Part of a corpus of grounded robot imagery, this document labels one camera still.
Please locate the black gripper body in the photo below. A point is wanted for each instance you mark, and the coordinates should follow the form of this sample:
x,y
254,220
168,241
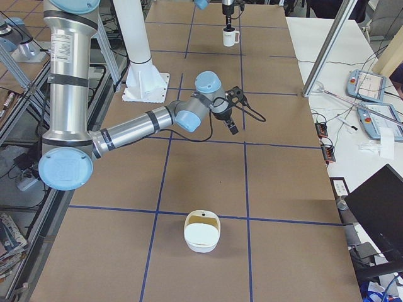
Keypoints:
x,y
222,116
227,11

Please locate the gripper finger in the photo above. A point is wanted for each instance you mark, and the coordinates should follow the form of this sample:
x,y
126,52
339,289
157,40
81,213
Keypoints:
x,y
234,129
230,24
229,125
226,24

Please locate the white ribbed plastic mug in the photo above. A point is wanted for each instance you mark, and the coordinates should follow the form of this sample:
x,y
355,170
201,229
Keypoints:
x,y
230,37

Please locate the orange black circuit module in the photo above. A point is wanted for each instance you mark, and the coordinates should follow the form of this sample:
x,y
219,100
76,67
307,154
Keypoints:
x,y
321,129

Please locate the metal grabber stick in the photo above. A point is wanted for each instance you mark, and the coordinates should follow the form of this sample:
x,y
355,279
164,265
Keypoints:
x,y
321,90

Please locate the white oval bowl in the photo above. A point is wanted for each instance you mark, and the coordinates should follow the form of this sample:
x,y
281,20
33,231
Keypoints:
x,y
202,231

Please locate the black marker pen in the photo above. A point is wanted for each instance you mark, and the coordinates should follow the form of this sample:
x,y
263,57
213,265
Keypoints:
x,y
344,121

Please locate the far teach pendant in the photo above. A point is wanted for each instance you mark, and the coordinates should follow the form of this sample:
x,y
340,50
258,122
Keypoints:
x,y
366,86

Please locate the teach pendant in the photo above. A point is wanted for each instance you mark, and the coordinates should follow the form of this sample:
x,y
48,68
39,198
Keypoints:
x,y
366,86
373,116

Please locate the near teach pendant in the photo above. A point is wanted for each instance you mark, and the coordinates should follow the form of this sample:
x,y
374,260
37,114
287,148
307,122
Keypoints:
x,y
373,116

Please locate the black laptop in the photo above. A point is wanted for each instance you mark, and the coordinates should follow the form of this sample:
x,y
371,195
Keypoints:
x,y
377,206

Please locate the stack of books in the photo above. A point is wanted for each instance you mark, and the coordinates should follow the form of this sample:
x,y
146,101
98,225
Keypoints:
x,y
13,245

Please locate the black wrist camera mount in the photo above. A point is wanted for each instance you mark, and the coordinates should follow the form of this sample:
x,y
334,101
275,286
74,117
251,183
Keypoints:
x,y
234,96

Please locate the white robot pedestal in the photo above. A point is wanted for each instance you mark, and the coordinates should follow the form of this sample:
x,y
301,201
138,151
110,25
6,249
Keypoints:
x,y
144,83

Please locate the aluminium frame post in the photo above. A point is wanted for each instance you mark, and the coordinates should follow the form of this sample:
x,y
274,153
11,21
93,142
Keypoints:
x,y
336,27

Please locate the aluminium table frame rail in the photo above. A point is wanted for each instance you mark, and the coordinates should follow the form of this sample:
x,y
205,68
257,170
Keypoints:
x,y
65,165

